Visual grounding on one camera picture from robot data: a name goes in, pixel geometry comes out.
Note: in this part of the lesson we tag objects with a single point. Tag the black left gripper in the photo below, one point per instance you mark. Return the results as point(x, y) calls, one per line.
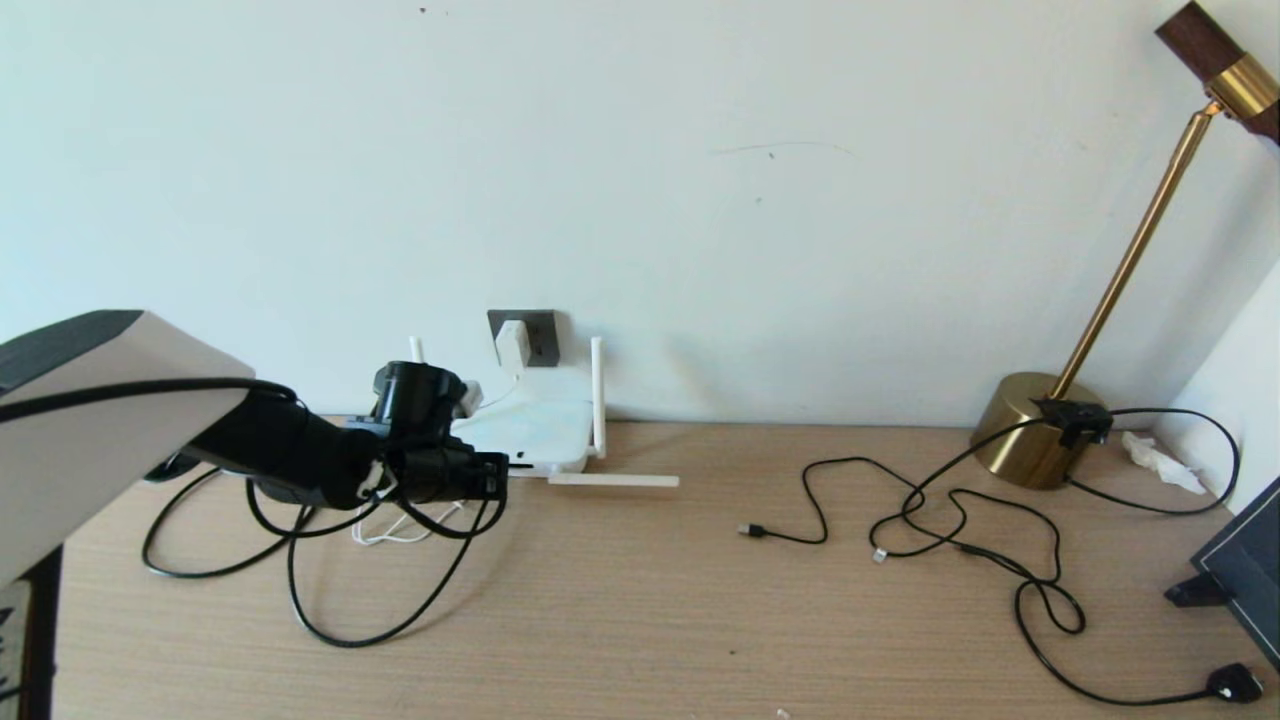
point(420, 410)

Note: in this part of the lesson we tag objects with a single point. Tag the white power adapter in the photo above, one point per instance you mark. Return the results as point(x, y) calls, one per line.
point(513, 343)

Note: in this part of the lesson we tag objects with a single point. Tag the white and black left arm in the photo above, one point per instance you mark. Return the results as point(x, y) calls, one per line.
point(100, 420)

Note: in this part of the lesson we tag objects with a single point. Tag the white router with antennas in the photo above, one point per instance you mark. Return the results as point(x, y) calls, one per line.
point(545, 425)

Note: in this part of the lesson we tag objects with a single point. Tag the gold desk lamp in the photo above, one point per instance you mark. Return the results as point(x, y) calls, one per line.
point(1020, 440)

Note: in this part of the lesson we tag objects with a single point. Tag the black clip on lamp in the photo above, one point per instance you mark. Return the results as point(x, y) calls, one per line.
point(1070, 418)

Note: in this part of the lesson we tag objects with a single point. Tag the crumpled white tissue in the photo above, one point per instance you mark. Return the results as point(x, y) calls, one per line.
point(1160, 465)

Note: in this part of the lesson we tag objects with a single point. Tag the black clip stand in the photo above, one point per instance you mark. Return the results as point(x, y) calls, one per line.
point(1195, 592)

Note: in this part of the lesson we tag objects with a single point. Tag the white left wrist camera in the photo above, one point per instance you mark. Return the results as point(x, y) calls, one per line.
point(468, 397)

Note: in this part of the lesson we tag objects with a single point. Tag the grey wall socket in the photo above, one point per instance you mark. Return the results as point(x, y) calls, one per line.
point(545, 345)

